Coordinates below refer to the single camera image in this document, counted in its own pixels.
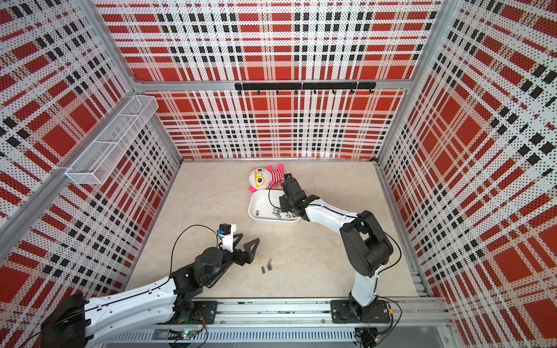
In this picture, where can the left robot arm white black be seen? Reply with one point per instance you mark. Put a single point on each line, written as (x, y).
(78, 322)

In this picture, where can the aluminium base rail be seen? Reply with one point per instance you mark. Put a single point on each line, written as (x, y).
(299, 322)

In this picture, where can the green circuit board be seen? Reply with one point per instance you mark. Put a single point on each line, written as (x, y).
(177, 335)

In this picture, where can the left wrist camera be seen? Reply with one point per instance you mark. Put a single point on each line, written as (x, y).
(225, 235)

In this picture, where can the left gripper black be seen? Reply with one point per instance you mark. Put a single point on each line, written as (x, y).
(249, 255)

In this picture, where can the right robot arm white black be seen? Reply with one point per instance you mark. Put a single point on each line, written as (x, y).
(367, 246)

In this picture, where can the white plastic storage box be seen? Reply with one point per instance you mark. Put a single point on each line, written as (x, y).
(265, 201)

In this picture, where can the pink striped plush doll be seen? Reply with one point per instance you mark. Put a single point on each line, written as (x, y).
(266, 178)

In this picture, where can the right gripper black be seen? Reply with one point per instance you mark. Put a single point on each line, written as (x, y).
(282, 199)

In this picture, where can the black hook rail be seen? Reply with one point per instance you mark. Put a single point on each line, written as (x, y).
(305, 86)

